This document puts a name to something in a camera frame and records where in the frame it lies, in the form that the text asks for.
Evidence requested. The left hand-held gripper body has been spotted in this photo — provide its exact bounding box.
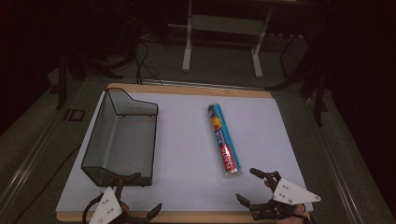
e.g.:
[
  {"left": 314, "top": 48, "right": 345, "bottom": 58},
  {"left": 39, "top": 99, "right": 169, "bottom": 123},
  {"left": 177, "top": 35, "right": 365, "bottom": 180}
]
[{"left": 88, "top": 181, "right": 149, "bottom": 224}]

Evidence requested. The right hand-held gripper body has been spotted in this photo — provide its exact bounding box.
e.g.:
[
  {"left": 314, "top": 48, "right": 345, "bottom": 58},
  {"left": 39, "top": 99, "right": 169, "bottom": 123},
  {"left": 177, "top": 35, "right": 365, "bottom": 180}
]
[{"left": 248, "top": 170, "right": 322, "bottom": 222}]

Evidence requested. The blue red plastic wrap roll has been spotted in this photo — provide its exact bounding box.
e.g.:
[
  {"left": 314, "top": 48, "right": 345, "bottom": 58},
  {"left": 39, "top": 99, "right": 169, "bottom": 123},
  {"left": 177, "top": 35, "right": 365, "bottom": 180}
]
[{"left": 206, "top": 104, "right": 243, "bottom": 179}]

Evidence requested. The black wire mesh basket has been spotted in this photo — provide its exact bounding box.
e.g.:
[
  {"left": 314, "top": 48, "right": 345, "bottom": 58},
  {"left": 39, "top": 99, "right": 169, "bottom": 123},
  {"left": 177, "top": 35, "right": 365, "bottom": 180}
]
[{"left": 80, "top": 87, "right": 160, "bottom": 189}]

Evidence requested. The person's left hand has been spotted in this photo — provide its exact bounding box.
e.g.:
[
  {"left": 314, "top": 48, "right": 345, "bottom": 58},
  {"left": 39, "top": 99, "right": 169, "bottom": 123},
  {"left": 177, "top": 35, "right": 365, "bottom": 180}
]
[{"left": 120, "top": 200, "right": 133, "bottom": 218}]

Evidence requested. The person's right hand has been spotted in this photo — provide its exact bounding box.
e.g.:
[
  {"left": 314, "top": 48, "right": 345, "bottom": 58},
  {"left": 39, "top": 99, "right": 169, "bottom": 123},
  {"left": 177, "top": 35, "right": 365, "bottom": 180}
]
[{"left": 273, "top": 203, "right": 313, "bottom": 224}]

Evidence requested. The white paper sheet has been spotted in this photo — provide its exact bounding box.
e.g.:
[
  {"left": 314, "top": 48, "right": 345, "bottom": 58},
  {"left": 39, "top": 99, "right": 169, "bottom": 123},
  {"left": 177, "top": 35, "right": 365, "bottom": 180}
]
[{"left": 55, "top": 91, "right": 314, "bottom": 213}]

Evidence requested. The black metal stand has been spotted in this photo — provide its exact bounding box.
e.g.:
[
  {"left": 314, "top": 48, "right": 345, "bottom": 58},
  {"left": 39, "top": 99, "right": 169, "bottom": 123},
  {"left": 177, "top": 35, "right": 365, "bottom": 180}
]
[{"left": 266, "top": 29, "right": 330, "bottom": 127}]

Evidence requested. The wooden board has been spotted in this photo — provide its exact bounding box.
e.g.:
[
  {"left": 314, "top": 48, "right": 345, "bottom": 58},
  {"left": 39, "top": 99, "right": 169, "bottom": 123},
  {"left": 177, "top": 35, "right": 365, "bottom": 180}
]
[{"left": 55, "top": 82, "right": 312, "bottom": 224}]

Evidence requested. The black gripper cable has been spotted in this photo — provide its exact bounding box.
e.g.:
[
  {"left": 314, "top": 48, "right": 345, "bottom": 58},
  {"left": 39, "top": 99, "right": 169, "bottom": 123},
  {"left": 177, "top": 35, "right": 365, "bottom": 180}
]
[{"left": 81, "top": 192, "right": 105, "bottom": 224}]

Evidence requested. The aluminium rail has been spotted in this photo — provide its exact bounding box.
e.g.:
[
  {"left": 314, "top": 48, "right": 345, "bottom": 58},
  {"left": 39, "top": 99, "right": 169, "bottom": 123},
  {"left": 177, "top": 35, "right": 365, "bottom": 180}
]
[
  {"left": 305, "top": 98, "right": 366, "bottom": 224},
  {"left": 0, "top": 113, "right": 64, "bottom": 204}
]

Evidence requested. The black bracket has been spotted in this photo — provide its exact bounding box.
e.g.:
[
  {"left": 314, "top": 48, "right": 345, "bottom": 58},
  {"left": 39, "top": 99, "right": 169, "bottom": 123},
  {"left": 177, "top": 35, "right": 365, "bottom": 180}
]
[{"left": 63, "top": 108, "right": 86, "bottom": 122}]

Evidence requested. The white metal desk frame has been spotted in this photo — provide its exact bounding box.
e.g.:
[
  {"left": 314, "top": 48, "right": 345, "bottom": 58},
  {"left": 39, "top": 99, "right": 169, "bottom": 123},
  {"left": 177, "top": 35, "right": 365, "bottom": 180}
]
[{"left": 181, "top": 0, "right": 276, "bottom": 79}]

